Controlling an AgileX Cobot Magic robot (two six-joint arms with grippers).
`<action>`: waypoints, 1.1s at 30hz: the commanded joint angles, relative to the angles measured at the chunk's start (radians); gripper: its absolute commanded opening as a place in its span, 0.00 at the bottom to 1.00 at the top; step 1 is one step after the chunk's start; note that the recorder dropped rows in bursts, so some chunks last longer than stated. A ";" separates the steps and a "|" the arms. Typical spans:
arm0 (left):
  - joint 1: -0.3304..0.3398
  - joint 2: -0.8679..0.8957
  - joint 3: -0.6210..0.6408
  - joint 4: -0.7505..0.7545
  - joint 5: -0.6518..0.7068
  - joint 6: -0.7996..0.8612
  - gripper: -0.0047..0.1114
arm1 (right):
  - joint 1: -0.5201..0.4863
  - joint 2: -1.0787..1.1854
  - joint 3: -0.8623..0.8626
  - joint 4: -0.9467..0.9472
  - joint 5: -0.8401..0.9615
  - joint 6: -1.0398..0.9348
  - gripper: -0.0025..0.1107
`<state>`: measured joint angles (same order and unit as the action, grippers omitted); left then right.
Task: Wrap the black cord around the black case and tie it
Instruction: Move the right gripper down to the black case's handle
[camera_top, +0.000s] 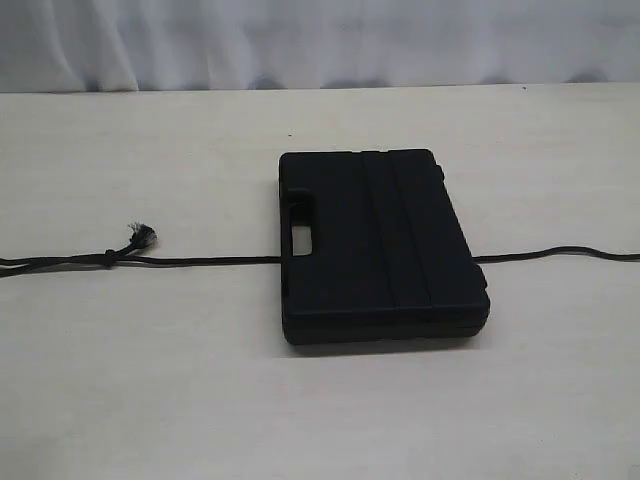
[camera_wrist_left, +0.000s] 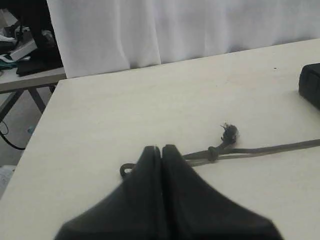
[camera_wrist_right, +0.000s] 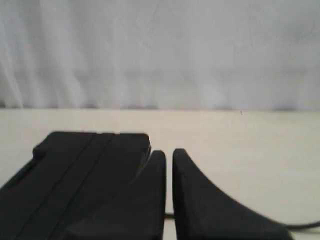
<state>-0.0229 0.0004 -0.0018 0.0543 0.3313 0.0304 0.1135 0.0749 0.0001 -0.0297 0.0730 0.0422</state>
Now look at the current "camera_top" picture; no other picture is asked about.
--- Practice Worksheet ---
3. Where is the black plastic carrying case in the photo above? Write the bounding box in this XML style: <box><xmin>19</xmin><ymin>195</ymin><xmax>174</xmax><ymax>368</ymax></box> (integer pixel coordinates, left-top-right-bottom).
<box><xmin>278</xmin><ymin>149</ymin><xmax>490</xmax><ymax>346</ymax></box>

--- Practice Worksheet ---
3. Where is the black braided rope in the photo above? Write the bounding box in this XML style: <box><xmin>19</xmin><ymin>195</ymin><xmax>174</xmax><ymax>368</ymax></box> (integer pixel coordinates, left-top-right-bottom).
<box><xmin>0</xmin><ymin>222</ymin><xmax>640</xmax><ymax>279</ymax></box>

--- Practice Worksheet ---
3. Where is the white backdrop curtain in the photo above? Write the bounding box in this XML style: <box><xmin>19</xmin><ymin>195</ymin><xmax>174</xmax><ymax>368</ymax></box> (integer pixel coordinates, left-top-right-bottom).
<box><xmin>1</xmin><ymin>1</ymin><xmax>639</xmax><ymax>93</ymax></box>

